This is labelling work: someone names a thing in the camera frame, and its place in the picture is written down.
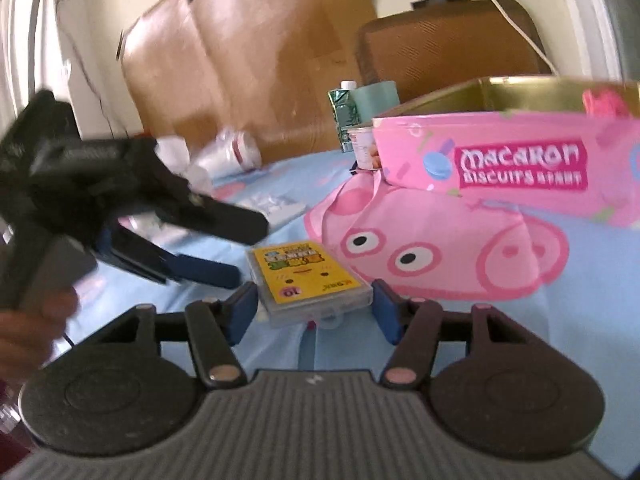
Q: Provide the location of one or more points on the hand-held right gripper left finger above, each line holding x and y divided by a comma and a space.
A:
240, 315

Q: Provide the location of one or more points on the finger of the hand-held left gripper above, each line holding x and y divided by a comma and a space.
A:
230, 222
200, 267

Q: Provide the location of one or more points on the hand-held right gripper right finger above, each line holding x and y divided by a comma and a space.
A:
386, 316

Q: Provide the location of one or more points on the yellow card box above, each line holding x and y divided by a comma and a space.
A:
305, 280

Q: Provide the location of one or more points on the pink biscuit tin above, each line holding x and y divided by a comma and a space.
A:
500, 160

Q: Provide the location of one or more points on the pink knitted toy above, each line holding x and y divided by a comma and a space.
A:
605, 102

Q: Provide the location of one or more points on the person's left hand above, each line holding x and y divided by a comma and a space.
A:
30, 335

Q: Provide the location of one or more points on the white plastic packet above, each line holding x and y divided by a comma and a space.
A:
275, 206

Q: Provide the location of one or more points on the plastic-wrapped paper cups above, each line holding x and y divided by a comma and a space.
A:
230, 155

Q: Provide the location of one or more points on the white tissue pack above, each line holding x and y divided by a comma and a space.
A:
172, 152

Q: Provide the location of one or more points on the small yogurt cup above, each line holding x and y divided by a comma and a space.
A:
365, 147

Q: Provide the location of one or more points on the green drink carton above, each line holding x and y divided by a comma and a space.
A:
342, 115

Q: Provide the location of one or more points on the wood-grain board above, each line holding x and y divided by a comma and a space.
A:
240, 60

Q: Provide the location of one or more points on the blue cartoon pig bedsheet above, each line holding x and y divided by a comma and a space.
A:
575, 270

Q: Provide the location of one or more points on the brown woven chair back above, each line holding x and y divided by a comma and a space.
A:
450, 45

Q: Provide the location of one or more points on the white window frame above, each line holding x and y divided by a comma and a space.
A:
595, 15

